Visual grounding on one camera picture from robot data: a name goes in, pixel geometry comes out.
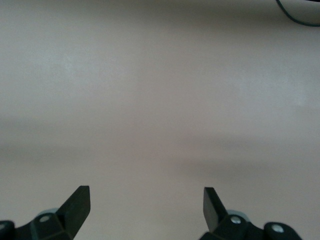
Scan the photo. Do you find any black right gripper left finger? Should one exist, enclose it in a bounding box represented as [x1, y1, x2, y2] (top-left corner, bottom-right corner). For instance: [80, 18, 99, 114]
[0, 185, 91, 240]

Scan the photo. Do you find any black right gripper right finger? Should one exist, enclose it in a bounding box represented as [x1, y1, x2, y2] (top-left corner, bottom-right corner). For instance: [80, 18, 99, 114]
[198, 186, 303, 240]

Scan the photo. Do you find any dark looped cable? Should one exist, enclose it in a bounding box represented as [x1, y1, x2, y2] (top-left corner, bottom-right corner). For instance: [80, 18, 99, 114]
[275, 0, 320, 27]

